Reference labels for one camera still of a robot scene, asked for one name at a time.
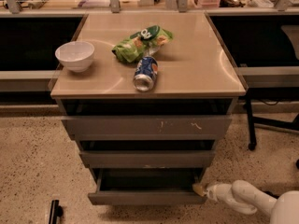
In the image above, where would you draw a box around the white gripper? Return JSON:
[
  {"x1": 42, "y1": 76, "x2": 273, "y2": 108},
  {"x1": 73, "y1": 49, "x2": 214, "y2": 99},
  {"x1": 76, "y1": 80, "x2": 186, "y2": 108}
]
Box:
[{"x1": 192, "y1": 183, "x2": 232, "y2": 203}]

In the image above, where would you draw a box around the grey bottom drawer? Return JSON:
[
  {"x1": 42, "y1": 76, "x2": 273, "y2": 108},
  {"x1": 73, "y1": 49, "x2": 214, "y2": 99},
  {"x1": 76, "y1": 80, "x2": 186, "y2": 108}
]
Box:
[{"x1": 88, "y1": 168, "x2": 206, "y2": 205}]

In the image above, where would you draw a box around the grey drawer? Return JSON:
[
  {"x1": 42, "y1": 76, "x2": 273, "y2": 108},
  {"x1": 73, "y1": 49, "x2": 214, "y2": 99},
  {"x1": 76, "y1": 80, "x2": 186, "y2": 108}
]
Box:
[
  {"x1": 63, "y1": 115, "x2": 232, "y2": 141},
  {"x1": 88, "y1": 168, "x2": 206, "y2": 205},
  {"x1": 79, "y1": 150, "x2": 215, "y2": 168}
]

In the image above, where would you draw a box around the grey middle drawer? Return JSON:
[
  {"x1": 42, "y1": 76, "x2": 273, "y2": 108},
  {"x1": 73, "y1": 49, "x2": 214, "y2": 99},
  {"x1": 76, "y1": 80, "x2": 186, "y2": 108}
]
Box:
[{"x1": 79, "y1": 150, "x2": 215, "y2": 168}]

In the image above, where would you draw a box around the grey drawer cabinet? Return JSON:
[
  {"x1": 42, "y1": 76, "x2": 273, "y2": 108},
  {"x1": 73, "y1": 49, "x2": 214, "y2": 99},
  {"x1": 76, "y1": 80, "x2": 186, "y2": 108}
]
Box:
[{"x1": 50, "y1": 11, "x2": 249, "y2": 194}]

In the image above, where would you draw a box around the grey top drawer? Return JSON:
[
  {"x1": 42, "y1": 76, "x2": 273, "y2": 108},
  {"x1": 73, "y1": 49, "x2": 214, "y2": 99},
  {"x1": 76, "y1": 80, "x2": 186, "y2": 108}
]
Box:
[{"x1": 63, "y1": 115, "x2": 232, "y2": 141}]

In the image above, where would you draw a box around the black table leg with caster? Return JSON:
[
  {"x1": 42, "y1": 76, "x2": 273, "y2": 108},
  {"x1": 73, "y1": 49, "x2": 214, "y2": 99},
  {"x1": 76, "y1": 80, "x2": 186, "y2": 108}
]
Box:
[{"x1": 244, "y1": 95, "x2": 299, "y2": 151}]

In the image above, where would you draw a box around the blue soda can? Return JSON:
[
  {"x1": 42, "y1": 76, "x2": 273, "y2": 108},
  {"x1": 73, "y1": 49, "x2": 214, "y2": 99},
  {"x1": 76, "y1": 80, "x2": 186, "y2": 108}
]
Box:
[{"x1": 134, "y1": 56, "x2": 158, "y2": 91}]

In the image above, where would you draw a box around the black object on floor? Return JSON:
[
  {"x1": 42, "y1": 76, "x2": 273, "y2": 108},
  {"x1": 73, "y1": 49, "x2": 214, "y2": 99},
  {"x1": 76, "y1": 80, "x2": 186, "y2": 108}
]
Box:
[{"x1": 48, "y1": 200, "x2": 64, "y2": 224}]

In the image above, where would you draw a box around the green chip bag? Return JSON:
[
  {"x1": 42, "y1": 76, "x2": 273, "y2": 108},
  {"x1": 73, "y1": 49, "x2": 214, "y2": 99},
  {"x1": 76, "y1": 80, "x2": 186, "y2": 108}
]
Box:
[{"x1": 112, "y1": 25, "x2": 173, "y2": 63}]

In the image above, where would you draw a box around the white bowl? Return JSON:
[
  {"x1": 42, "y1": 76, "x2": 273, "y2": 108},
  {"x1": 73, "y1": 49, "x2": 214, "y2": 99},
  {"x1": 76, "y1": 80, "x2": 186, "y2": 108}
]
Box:
[{"x1": 55, "y1": 41, "x2": 95, "y2": 73}]

